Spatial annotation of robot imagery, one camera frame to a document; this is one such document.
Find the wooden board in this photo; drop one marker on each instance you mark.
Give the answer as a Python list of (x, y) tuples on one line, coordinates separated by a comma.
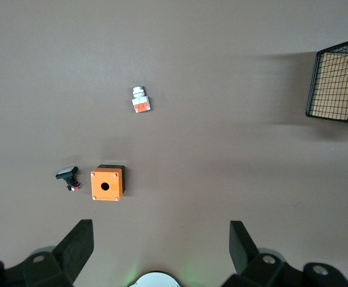
[(332, 86)]

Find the black push button green block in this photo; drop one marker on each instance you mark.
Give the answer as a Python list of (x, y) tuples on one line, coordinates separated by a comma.
[(67, 175)]

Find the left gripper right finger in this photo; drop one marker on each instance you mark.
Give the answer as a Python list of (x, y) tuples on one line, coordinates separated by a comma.
[(245, 257)]

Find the orange push-button enclosure box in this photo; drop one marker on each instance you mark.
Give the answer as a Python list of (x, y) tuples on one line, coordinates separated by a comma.
[(99, 179)]

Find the white push button orange block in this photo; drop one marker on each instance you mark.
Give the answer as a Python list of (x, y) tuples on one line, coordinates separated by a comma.
[(140, 106)]

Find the brown table cover sheet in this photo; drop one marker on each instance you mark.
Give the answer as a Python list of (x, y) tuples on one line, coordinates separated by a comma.
[(192, 45)]

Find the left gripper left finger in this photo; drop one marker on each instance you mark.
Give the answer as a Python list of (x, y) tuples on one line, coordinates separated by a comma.
[(72, 251)]

